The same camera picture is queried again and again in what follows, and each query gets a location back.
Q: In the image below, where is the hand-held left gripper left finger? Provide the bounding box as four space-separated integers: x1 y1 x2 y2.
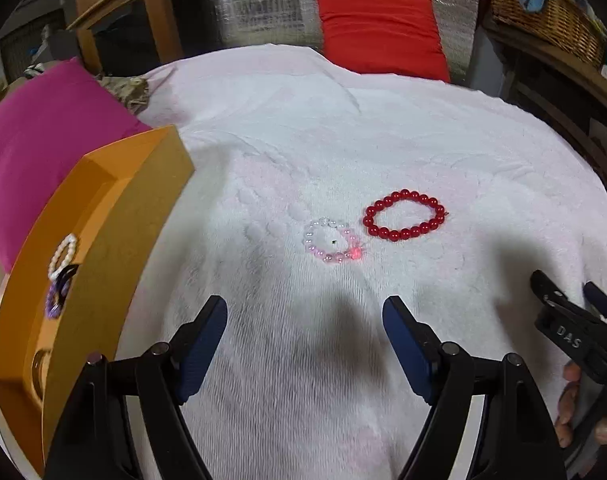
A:
43 295 228 480

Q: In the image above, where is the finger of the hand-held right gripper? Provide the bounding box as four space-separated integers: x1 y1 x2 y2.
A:
530 270 575 312
582 281 607 322

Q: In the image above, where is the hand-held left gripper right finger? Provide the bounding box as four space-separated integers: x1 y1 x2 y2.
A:
382 296 569 480

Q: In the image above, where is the red bead bracelet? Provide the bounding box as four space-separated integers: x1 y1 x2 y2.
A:
362 188 447 242

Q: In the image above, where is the pink and white bead bracelet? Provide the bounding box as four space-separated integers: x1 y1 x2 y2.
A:
303 217 367 266

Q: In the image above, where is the black thin bracelet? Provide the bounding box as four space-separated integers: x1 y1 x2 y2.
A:
53 264 80 291

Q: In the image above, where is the purple bracelet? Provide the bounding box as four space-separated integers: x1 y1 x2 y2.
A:
45 280 74 319

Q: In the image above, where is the orange cardboard box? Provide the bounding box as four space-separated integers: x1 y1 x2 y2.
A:
0 125 196 478

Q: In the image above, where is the person's right hand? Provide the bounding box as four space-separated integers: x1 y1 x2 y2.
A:
555 361 607 449

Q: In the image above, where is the white fluffy blanket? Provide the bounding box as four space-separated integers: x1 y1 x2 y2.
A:
0 42 607 480

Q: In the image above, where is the wooden shelf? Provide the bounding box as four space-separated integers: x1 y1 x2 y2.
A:
483 15 607 186

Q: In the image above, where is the pink pillow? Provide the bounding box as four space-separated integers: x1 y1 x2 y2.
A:
0 57 154 273

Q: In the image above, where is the camouflage cloth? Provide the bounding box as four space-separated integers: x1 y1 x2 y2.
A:
96 75 151 113

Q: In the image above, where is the wicker basket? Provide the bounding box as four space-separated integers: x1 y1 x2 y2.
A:
486 0 607 68

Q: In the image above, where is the red pillow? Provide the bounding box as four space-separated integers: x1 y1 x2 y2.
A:
315 0 451 83

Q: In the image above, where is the wicker drawer unit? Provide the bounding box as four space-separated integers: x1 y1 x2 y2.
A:
0 10 79 81

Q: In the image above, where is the silver foil insulation mat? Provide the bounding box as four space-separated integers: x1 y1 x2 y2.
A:
208 0 484 96

